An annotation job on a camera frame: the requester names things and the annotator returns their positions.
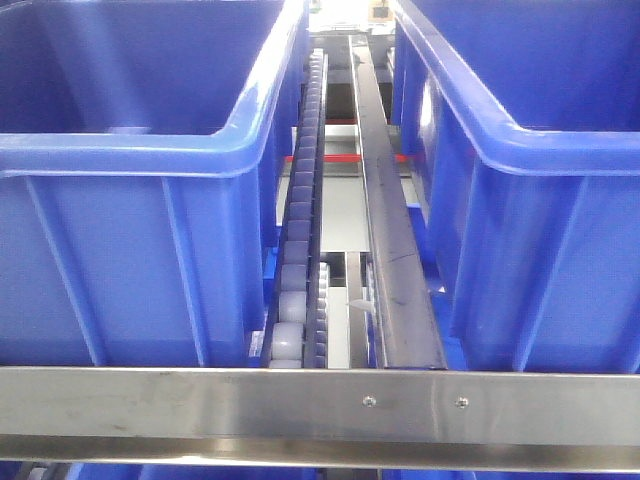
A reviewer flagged stainless steel shelf rack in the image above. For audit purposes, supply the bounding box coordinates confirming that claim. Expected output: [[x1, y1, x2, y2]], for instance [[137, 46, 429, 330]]
[[1, 367, 639, 473]]

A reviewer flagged roller conveyor track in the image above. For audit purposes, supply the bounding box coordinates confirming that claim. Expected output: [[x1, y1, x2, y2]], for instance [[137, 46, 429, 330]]
[[261, 49, 328, 368]]

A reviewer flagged blue plastic bin left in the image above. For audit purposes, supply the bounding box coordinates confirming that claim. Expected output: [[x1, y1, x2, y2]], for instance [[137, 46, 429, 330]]
[[1, 1, 308, 367]]

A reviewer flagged blue plastic bin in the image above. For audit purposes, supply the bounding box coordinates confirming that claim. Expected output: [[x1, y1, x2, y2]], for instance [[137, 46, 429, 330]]
[[393, 1, 639, 373], [1, 1, 308, 367]]

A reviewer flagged blue plastic bin right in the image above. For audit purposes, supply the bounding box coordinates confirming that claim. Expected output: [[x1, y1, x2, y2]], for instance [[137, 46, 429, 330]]
[[393, 1, 639, 373]]

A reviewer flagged steel divider rail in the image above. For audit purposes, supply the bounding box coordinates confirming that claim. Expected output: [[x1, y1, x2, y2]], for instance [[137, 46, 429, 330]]
[[349, 35, 448, 370]]

